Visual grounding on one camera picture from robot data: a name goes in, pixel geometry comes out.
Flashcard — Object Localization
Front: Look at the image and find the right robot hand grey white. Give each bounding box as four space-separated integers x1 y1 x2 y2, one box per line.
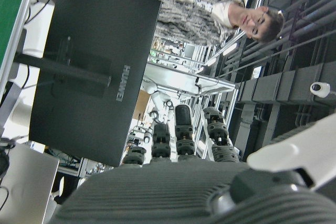
49 104 336 224

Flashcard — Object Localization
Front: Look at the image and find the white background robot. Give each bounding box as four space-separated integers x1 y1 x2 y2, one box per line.
143 78 175 145

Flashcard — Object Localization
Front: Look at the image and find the black Huawei monitor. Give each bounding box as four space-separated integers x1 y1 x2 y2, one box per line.
14 0 162 167

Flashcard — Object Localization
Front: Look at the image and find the person in patterned shirt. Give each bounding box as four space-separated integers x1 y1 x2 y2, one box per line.
96 0 286 46

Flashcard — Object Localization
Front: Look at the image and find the green table surface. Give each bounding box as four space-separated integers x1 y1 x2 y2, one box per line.
0 0 41 96

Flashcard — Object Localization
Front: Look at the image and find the aluminium extrusion frame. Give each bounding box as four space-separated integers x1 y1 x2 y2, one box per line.
183 0 270 162

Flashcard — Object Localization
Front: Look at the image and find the white security camera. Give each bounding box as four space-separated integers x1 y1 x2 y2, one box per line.
310 81 331 98

